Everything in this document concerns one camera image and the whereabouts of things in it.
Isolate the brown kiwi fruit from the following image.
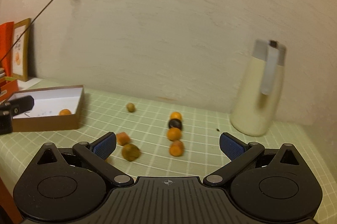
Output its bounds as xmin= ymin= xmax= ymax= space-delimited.
xmin=122 ymin=144 xmax=141 ymax=162

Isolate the brown cardboard box white inside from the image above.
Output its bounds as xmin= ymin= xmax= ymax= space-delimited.
xmin=7 ymin=85 xmax=84 ymax=132

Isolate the cream thermos jug grey lid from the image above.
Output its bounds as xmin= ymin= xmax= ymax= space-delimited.
xmin=230 ymin=40 xmax=286 ymax=137

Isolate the small orange fruit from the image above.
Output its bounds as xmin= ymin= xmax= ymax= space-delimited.
xmin=116 ymin=132 xmax=131 ymax=146

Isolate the red gift box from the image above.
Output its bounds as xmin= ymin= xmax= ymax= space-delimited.
xmin=0 ymin=77 xmax=19 ymax=102

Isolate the wooden picture frame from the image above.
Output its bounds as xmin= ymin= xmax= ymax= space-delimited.
xmin=11 ymin=18 xmax=31 ymax=82

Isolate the red paper bag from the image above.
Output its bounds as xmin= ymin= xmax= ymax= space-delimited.
xmin=0 ymin=21 xmax=14 ymax=76

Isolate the small green-brown fruit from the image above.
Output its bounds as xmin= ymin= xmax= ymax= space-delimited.
xmin=126 ymin=102 xmax=136 ymax=113

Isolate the black power cable with plug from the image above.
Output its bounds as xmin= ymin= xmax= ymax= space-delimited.
xmin=0 ymin=0 xmax=90 ymax=64

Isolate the dark purple round fruit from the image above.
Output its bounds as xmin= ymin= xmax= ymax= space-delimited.
xmin=168 ymin=118 xmax=183 ymax=130

